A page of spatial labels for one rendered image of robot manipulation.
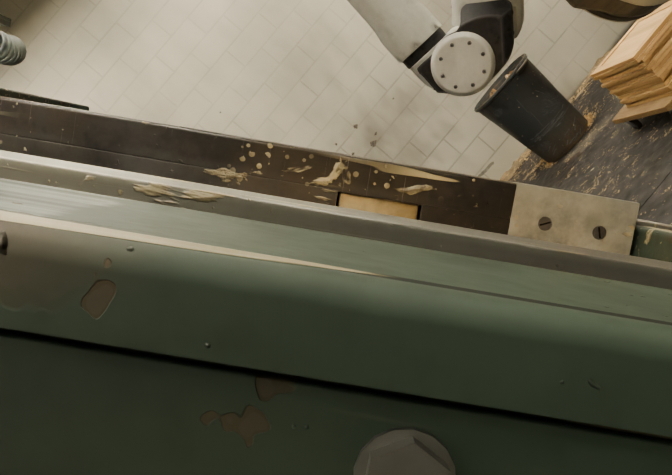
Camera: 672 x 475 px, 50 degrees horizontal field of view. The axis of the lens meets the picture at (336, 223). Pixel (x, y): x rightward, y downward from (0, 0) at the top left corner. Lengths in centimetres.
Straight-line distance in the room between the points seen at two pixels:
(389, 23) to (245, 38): 508
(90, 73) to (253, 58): 130
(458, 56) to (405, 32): 8
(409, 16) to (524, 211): 32
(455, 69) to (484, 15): 7
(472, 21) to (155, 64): 523
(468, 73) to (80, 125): 45
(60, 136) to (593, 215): 53
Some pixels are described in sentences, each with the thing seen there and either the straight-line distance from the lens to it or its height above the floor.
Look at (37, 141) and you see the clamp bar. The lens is 77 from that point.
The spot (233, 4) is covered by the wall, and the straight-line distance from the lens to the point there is 607.
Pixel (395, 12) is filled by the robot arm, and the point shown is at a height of 124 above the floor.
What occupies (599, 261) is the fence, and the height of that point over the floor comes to 105.
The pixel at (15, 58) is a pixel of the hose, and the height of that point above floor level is 184.
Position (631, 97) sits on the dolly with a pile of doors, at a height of 19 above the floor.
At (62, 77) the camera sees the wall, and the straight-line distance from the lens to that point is 620.
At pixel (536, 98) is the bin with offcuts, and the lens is 501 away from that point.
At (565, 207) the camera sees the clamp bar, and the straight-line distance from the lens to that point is 75.
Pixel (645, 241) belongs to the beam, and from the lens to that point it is 76.
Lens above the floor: 118
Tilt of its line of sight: 3 degrees down
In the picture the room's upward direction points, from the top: 50 degrees counter-clockwise
